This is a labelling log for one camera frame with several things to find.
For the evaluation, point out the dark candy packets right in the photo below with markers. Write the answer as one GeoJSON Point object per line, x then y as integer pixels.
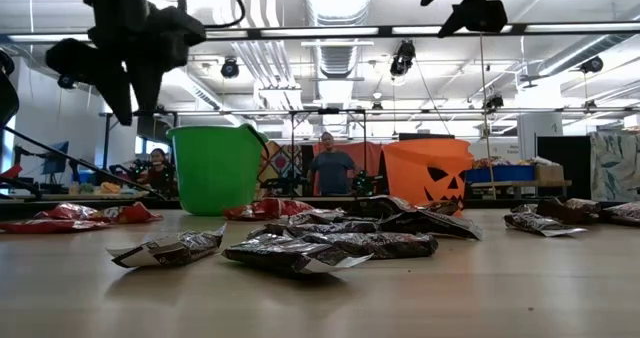
{"type": "Point", "coordinates": [540, 224]}

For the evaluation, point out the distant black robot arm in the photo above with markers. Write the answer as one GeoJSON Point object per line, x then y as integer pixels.
{"type": "Point", "coordinates": [285, 180]}
{"type": "Point", "coordinates": [362, 184]}

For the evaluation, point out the dark computer monitor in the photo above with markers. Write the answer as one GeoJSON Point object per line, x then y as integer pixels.
{"type": "Point", "coordinates": [56, 158]}

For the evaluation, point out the wooden bench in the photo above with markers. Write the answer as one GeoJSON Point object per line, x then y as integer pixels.
{"type": "Point", "coordinates": [550, 183]}

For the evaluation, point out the blue plastic bin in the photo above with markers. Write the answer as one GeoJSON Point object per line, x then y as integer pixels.
{"type": "Point", "coordinates": [500, 174]}

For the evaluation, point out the heap of colourful packets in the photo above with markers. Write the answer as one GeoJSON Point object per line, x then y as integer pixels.
{"type": "Point", "coordinates": [490, 162]}

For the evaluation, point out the orange jack-o'-lantern bucket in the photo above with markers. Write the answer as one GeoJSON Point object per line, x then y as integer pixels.
{"type": "Point", "coordinates": [410, 173]}

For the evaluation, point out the white pillar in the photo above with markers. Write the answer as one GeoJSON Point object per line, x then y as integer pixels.
{"type": "Point", "coordinates": [540, 138]}

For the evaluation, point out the white ceiling pipe bundle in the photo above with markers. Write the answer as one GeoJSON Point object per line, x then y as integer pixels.
{"type": "Point", "coordinates": [265, 63]}

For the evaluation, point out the red machine part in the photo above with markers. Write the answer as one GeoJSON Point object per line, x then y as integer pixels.
{"type": "Point", "coordinates": [11, 172]}

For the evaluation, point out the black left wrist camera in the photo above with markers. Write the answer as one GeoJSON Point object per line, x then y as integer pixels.
{"type": "Point", "coordinates": [70, 60]}

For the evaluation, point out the black ceiling spotlight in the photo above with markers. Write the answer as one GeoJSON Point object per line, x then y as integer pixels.
{"type": "Point", "coordinates": [592, 64]}
{"type": "Point", "coordinates": [66, 84]}
{"type": "Point", "coordinates": [494, 101]}
{"type": "Point", "coordinates": [230, 69]}
{"type": "Point", "coordinates": [402, 58]}

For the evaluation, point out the black beam with light strips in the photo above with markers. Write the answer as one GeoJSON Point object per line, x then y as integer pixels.
{"type": "Point", "coordinates": [518, 28]}

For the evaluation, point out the brown cardboard box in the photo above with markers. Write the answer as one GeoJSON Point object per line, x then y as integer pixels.
{"type": "Point", "coordinates": [549, 174]}

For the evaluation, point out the slim silver ceiling duct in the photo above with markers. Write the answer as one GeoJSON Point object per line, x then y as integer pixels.
{"type": "Point", "coordinates": [575, 58]}

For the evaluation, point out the black distant rig frame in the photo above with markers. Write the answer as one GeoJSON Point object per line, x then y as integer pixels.
{"type": "Point", "coordinates": [330, 111]}

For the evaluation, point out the orange cloth backdrop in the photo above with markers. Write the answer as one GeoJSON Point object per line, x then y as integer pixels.
{"type": "Point", "coordinates": [365, 153]}

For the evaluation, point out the green plastic bucket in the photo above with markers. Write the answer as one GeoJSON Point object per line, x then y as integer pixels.
{"type": "Point", "coordinates": [215, 173]}

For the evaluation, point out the white rectangular air duct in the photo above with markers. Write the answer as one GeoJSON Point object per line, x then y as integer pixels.
{"type": "Point", "coordinates": [200, 95]}

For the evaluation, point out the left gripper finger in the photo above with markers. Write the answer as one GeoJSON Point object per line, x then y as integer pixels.
{"type": "Point", "coordinates": [115, 88]}
{"type": "Point", "coordinates": [151, 88]}

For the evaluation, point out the colourful patterned quilt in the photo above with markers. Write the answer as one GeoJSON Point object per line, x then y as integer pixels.
{"type": "Point", "coordinates": [280, 163]}

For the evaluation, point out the leaf-patterned cloth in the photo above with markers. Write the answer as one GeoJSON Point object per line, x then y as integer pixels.
{"type": "Point", "coordinates": [615, 163]}

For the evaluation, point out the black partition panel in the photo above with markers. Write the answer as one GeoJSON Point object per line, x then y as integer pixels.
{"type": "Point", "coordinates": [575, 163]}

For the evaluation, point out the person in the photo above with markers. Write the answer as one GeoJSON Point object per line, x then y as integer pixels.
{"type": "Point", "coordinates": [331, 170]}
{"type": "Point", "coordinates": [159, 175]}

